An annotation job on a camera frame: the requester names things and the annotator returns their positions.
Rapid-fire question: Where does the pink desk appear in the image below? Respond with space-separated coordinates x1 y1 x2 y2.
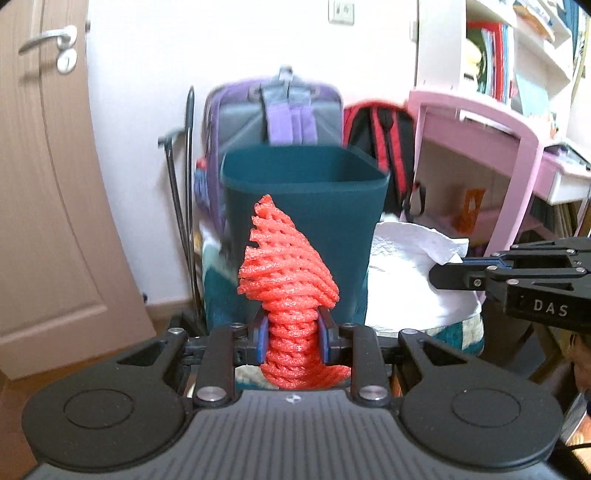
399 89 591 259

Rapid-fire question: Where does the silver door lock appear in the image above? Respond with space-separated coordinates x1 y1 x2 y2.
56 48 78 75

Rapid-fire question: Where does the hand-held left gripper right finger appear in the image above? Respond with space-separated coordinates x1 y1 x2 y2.
318 307 469 408

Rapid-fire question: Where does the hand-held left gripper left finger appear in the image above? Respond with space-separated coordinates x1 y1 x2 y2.
115 309 269 408

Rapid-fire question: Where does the purple grey backpack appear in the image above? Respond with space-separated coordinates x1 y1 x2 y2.
196 66 345 241

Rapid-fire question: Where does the beige wooden door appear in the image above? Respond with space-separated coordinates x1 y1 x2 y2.
0 0 158 381

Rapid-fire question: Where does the orange bag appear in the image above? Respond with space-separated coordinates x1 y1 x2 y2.
457 187 487 234

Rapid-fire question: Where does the black broom pole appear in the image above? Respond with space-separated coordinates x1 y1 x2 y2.
185 85 206 324

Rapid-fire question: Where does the beige wall socket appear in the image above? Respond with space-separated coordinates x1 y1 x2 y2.
329 0 356 26

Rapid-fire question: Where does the red foam net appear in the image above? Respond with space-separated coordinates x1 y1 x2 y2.
238 195 352 391

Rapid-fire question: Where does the teal plastic bin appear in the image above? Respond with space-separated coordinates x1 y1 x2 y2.
221 145 389 326

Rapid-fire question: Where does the dark grey dustpan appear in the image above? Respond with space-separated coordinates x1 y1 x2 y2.
158 129 204 333

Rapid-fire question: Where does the red black backpack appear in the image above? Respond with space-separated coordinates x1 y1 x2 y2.
342 102 426 217

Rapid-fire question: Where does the white tissue paper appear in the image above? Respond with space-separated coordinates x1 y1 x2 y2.
369 222 481 333

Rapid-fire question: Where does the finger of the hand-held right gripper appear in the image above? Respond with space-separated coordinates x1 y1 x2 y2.
429 264 509 292
462 237 591 280

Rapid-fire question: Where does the silver door handle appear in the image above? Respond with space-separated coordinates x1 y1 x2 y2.
18 25 78 55

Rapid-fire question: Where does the yellow soft toy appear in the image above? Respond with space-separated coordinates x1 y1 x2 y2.
465 39 483 77

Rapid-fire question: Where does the teal cream zigzag quilt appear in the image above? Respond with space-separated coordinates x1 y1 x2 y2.
199 217 485 393

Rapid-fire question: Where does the white bookshelf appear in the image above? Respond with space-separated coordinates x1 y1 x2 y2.
413 0 583 139

